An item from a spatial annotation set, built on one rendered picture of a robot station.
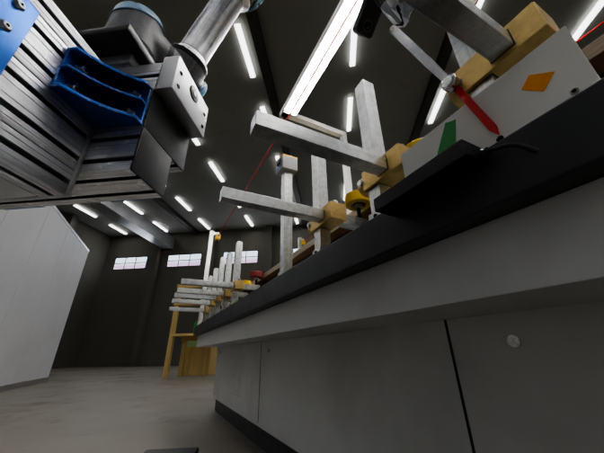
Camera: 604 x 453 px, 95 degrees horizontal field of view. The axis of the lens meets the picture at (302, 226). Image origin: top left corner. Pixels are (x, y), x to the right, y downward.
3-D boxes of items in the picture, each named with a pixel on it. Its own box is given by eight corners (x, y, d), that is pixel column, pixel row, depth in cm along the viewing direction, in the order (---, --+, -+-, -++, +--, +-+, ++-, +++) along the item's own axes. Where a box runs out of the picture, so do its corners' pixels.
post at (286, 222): (282, 276, 96) (284, 169, 115) (277, 279, 100) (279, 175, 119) (294, 277, 98) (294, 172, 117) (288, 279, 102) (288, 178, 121)
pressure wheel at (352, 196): (374, 220, 79) (368, 186, 84) (345, 224, 81) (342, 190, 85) (374, 231, 86) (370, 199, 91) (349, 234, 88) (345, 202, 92)
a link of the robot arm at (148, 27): (87, 40, 66) (103, 7, 71) (138, 85, 77) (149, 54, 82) (120, 17, 61) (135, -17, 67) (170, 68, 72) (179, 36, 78)
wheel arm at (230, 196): (221, 199, 64) (223, 183, 66) (218, 206, 67) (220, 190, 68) (369, 231, 82) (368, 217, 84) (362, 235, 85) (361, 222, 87)
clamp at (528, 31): (547, 22, 34) (532, -1, 36) (450, 103, 45) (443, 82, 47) (570, 43, 36) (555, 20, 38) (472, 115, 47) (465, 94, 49)
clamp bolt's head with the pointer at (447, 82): (501, 122, 35) (449, 69, 44) (483, 138, 37) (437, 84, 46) (510, 128, 36) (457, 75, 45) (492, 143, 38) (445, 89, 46)
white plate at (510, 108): (603, 84, 28) (563, 23, 32) (408, 199, 49) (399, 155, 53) (606, 85, 28) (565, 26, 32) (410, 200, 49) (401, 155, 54)
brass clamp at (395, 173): (399, 162, 52) (395, 141, 54) (356, 195, 63) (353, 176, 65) (422, 170, 55) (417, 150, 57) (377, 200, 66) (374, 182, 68)
